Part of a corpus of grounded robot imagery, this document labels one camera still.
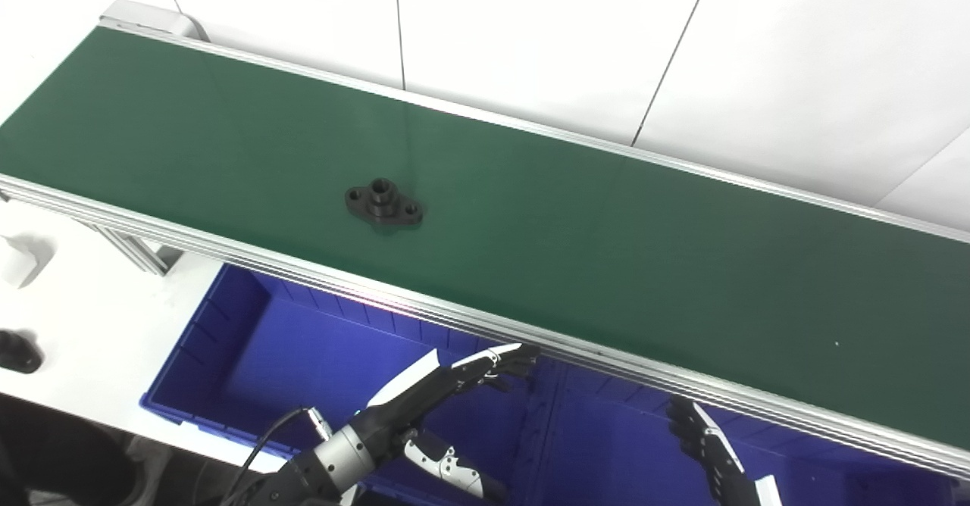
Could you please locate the aluminium conveyor leg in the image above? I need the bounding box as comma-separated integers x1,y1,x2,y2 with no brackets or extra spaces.
70,217,184,276

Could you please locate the green conveyor belt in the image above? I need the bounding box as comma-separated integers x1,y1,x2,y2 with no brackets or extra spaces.
0,0,970,484
0,25,970,454

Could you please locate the black flange part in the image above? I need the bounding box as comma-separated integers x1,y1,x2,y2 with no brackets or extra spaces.
345,177,424,229

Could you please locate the white block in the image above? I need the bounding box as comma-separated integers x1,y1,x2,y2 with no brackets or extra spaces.
0,234,40,289

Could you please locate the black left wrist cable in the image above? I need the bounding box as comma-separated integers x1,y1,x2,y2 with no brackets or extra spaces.
218,406,334,506

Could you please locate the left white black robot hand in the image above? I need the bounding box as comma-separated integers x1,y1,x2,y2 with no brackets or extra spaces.
352,342,541,503

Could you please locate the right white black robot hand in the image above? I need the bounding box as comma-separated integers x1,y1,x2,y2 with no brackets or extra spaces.
666,395,786,506

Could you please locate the small black round object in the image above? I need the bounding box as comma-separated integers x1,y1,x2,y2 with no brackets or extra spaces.
0,329,45,375

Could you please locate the blue plastic bin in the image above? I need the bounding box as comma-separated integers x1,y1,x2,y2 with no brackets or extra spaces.
139,263,563,506
530,358,970,506

